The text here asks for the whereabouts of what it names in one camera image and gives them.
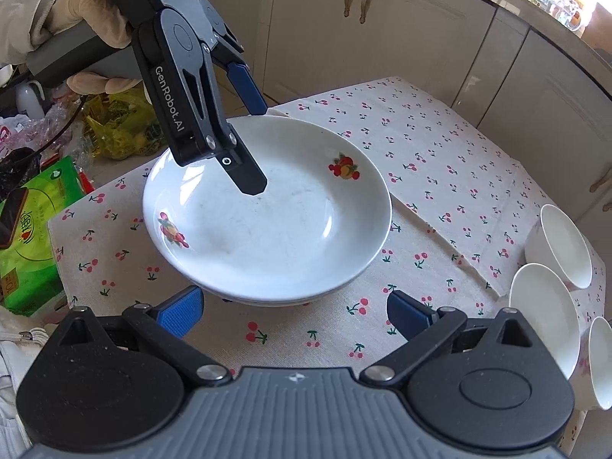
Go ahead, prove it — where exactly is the black plastic bag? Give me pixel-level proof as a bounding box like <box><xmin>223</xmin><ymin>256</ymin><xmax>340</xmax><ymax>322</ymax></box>
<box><xmin>0</xmin><ymin>148</ymin><xmax>44</xmax><ymax>202</ymax></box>

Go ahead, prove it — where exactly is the dark brown phone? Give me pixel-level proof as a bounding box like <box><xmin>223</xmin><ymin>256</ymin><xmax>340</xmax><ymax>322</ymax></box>
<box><xmin>0</xmin><ymin>187</ymin><xmax>30</xmax><ymax>249</ymax></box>

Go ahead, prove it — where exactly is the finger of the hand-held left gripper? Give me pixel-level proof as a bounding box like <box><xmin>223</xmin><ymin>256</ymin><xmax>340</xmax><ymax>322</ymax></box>
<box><xmin>198</xmin><ymin>0</ymin><xmax>269</xmax><ymax>116</ymax></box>
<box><xmin>184</xmin><ymin>50</ymin><xmax>267</xmax><ymax>197</ymax></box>

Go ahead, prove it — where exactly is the glass pitcher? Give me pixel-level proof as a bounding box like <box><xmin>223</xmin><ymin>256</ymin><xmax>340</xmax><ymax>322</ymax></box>
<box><xmin>550</xmin><ymin>0</ymin><xmax>586</xmax><ymax>27</ymax></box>

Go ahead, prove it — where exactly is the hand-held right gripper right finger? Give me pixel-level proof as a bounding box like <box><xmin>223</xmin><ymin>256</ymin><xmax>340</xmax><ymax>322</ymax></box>
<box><xmin>358</xmin><ymin>291</ymin><xmax>543</xmax><ymax>390</ymax></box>

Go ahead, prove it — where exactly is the narrow white cabinet panel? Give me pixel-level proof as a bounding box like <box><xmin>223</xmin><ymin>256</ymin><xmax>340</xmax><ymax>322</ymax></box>
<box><xmin>449</xmin><ymin>5</ymin><xmax>531</xmax><ymax>111</ymax></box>

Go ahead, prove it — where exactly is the yellow plastic bag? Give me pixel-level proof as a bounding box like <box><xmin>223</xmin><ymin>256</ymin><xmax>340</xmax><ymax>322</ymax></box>
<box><xmin>82</xmin><ymin>93</ymin><xmax>167</xmax><ymax>161</ymax></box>

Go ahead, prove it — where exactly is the white fruit print plate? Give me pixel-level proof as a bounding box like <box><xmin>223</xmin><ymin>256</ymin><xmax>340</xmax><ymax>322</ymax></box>
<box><xmin>189</xmin><ymin>268</ymin><xmax>364</xmax><ymax>308</ymax></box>
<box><xmin>142</xmin><ymin>116</ymin><xmax>393</xmax><ymax>304</ymax></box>

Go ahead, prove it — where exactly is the cherry print tablecloth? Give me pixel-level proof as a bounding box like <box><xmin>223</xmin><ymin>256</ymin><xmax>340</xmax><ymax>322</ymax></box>
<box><xmin>47</xmin><ymin>75</ymin><xmax>605</xmax><ymax>459</ymax></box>

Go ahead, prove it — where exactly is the white pink floral bowl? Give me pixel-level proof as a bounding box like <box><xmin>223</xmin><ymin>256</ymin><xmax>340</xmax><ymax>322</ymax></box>
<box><xmin>576</xmin><ymin>316</ymin><xmax>612</xmax><ymax>411</ymax></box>
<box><xmin>525</xmin><ymin>204</ymin><xmax>595</xmax><ymax>290</ymax></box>
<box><xmin>509</xmin><ymin>263</ymin><xmax>581</xmax><ymax>381</ymax></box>

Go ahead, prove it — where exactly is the clear plastic bag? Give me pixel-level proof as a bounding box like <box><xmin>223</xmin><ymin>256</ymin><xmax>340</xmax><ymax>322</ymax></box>
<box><xmin>0</xmin><ymin>86</ymin><xmax>91</xmax><ymax>163</ymax></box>

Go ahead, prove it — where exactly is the person's left hand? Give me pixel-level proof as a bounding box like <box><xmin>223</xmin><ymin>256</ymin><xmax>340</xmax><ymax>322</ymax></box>
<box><xmin>29</xmin><ymin>0</ymin><xmax>146</xmax><ymax>96</ymax></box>

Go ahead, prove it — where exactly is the green tissue packet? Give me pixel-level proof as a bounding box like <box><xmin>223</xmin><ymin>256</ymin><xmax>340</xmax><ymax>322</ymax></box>
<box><xmin>0</xmin><ymin>155</ymin><xmax>91</xmax><ymax>317</ymax></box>

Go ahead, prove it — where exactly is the white cloth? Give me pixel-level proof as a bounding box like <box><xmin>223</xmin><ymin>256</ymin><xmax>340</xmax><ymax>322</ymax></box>
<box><xmin>0</xmin><ymin>303</ymin><xmax>53</xmax><ymax>459</ymax></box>

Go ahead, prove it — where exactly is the white plastic bottle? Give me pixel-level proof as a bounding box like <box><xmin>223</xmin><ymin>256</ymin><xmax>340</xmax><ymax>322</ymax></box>
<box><xmin>14</xmin><ymin>80</ymin><xmax>49</xmax><ymax>119</ymax></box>

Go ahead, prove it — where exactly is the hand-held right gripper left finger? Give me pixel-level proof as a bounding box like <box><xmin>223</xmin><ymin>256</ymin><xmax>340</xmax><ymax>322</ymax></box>
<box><xmin>55</xmin><ymin>285</ymin><xmax>235</xmax><ymax>390</ymax></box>

